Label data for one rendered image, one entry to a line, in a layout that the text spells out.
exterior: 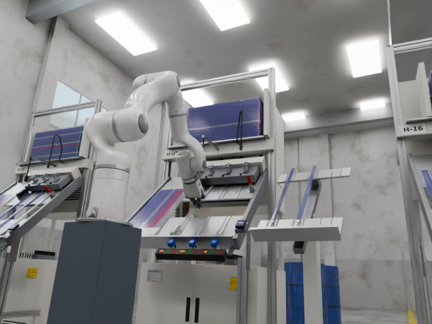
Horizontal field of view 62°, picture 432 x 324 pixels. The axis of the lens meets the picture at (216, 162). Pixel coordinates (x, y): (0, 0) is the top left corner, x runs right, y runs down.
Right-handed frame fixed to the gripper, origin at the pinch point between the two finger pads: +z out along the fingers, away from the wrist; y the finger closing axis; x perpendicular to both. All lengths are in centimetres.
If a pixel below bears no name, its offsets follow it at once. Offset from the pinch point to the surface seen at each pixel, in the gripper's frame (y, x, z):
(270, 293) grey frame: -35, 9, 51
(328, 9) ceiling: -6, -584, -30
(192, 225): -6.2, 18.9, -0.3
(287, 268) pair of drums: 29, -200, 236
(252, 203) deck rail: -32.0, -0.9, -0.6
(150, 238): 9.9, 32.6, -2.0
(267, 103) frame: -28, -65, -32
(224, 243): -27.9, 30.0, 0.4
